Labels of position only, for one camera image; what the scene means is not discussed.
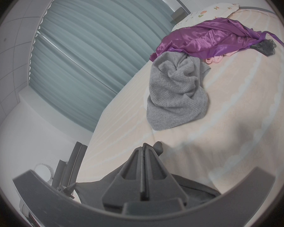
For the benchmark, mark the bed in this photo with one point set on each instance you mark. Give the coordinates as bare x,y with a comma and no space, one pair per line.
239,115

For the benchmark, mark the purple satin garment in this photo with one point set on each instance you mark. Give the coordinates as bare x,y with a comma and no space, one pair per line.
198,41

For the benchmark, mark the white printed pillow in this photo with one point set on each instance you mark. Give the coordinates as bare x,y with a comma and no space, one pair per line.
210,13

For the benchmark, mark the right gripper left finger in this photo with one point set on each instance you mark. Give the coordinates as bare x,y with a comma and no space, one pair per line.
118,193

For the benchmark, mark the pink garment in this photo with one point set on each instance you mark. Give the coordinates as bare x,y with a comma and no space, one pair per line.
214,59

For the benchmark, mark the grey knitted garment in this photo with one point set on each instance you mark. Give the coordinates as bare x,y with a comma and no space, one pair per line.
175,98

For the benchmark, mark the blue-green curtain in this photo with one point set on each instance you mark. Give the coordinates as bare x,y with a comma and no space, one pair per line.
68,84
108,25

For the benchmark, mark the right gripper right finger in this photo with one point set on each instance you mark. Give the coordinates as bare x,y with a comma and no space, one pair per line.
170,190

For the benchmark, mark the black lace garment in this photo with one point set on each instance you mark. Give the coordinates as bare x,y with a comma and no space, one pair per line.
265,46

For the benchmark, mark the grey bedside table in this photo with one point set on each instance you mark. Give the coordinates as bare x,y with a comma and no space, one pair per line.
179,13

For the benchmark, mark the black T-shirt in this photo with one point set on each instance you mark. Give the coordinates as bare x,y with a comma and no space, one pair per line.
198,190

